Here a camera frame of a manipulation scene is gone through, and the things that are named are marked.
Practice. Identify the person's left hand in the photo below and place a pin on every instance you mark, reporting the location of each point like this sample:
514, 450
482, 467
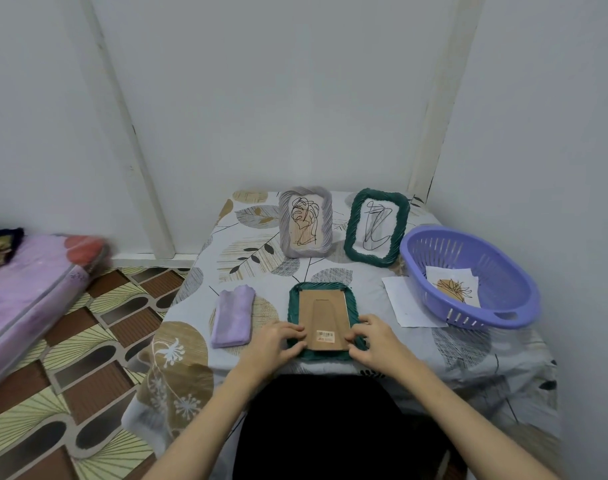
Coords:
269, 349

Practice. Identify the person's right hand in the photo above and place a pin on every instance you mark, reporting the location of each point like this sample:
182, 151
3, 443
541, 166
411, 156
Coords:
384, 349

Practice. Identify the white paper black line drawing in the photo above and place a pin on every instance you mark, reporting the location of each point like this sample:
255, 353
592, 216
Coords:
404, 299

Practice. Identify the brown cardboard frame backing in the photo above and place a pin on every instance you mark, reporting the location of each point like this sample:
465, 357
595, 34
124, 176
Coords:
324, 314

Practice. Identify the white paper brown plant drawing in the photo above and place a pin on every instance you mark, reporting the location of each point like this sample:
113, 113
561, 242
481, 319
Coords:
451, 289

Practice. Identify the person's left forearm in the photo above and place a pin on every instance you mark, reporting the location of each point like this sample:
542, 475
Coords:
209, 429

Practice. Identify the person's right forearm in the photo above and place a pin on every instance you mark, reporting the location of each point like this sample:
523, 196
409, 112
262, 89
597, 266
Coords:
464, 424

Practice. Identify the purple folded cloth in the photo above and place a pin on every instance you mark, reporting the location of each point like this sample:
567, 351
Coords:
233, 319

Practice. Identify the black trousers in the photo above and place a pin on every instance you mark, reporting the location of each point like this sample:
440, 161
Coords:
324, 424

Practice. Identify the leaf patterned tablecloth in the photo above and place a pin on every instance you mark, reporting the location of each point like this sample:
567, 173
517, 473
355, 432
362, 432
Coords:
244, 249

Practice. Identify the purple plastic basket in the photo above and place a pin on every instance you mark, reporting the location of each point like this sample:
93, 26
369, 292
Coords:
508, 289

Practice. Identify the purple mattress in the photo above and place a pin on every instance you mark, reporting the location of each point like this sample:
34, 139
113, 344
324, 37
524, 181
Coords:
29, 294

